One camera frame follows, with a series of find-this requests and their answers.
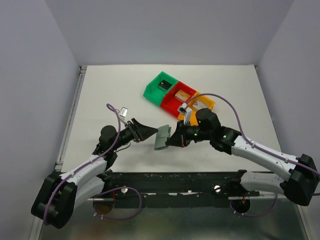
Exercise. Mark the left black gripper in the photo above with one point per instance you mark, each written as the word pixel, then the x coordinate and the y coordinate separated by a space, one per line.
pixel 144 131

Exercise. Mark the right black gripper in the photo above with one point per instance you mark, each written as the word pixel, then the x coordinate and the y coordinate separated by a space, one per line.
pixel 179 138

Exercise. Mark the grey-green card holder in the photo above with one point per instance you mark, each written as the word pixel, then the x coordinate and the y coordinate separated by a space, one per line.
pixel 162 135

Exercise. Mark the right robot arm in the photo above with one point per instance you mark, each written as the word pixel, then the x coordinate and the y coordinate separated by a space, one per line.
pixel 294 177

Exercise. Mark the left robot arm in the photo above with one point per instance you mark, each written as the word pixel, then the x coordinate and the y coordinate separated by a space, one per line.
pixel 61 193

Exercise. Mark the white card in yellow bin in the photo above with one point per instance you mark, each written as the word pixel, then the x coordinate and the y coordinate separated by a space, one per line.
pixel 198 105

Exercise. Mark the tan card in red bin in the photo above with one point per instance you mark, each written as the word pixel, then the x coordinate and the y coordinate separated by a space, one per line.
pixel 181 96

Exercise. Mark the black card in green bin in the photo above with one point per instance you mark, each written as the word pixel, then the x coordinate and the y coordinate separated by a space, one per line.
pixel 164 85

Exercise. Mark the yellow plastic bin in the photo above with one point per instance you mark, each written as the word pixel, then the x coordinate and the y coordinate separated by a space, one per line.
pixel 204 99

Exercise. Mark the red plastic bin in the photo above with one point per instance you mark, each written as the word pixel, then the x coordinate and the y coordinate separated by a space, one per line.
pixel 170 103

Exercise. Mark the green plastic bin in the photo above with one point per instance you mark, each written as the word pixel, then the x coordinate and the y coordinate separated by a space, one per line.
pixel 153 93

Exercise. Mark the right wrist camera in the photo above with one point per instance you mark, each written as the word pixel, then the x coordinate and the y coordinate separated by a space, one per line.
pixel 186 114

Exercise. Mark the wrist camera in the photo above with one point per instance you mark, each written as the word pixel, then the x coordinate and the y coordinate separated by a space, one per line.
pixel 123 112
pixel 186 114

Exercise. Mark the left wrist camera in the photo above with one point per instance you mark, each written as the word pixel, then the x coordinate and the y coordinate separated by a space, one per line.
pixel 123 112

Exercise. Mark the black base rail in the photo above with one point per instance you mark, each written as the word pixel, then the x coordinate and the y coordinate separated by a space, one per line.
pixel 173 189

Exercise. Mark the aluminium side rail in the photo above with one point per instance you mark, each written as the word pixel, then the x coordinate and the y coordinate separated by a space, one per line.
pixel 60 158

